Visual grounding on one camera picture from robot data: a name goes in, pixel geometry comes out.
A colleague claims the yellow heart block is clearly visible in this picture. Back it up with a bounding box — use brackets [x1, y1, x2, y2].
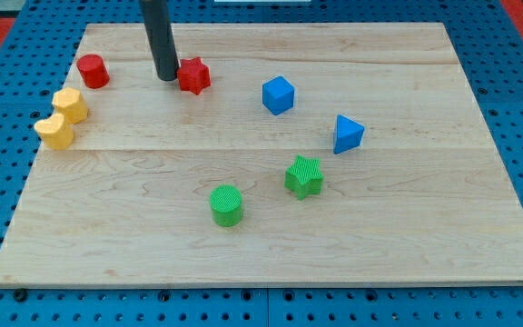
[34, 113, 74, 150]

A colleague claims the green star block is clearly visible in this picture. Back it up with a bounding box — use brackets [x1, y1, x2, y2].
[284, 155, 323, 200]

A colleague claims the green cylinder block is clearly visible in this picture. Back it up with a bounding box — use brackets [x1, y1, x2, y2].
[210, 184, 243, 227]

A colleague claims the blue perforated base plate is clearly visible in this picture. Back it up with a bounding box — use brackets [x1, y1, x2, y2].
[0, 0, 523, 326]

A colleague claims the yellow hexagon block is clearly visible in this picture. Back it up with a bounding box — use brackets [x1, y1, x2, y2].
[52, 87, 89, 124]

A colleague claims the light wooden board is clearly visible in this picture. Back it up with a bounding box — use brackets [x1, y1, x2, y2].
[0, 23, 523, 289]

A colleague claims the red cylinder block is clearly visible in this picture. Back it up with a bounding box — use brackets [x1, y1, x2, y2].
[76, 54, 110, 89]

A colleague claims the red star block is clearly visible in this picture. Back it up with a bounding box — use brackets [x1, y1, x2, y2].
[177, 57, 211, 95]

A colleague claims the blue triangular prism block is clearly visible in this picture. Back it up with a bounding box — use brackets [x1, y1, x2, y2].
[333, 114, 365, 154]

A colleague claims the blue cube block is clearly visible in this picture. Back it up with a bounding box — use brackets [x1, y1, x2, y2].
[262, 76, 295, 115]

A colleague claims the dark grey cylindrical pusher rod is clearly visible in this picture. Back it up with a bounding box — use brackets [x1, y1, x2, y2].
[139, 0, 179, 81]

